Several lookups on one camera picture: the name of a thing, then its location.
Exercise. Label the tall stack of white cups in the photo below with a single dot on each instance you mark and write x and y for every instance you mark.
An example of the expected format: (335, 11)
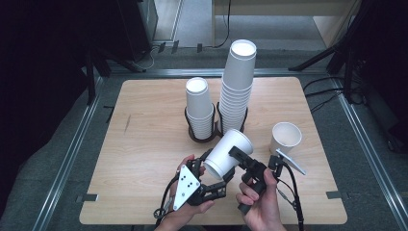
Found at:
(237, 83)

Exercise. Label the black tripod stand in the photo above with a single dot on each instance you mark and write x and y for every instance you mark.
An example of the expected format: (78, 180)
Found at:
(340, 45)

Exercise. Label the person's left hand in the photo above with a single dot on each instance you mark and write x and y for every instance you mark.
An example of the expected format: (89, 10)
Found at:
(183, 218)

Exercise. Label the short stack of white cups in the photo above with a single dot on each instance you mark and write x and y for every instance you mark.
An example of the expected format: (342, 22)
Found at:
(198, 102)

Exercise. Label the black cabinet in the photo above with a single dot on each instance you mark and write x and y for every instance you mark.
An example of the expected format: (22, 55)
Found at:
(134, 29)

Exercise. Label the aluminium floor rail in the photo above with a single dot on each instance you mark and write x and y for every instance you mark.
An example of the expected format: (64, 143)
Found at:
(369, 147)
(69, 160)

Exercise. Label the black angled stand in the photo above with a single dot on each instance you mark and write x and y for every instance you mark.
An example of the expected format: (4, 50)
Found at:
(91, 77)

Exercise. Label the white paper cup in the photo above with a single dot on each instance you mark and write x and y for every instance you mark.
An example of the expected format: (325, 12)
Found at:
(284, 138)
(224, 150)

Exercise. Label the person's right hand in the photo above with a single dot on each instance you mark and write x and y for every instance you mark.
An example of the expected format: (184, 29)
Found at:
(261, 208)

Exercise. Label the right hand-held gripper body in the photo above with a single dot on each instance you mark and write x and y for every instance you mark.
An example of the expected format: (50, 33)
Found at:
(256, 173)

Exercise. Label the light wooden furniture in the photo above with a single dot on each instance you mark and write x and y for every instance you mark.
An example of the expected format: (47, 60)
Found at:
(327, 19)

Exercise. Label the grey tape strip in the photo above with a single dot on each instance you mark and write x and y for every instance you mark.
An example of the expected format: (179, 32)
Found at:
(333, 194)
(87, 198)

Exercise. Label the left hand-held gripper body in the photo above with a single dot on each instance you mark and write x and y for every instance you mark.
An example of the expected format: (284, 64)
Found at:
(187, 187)

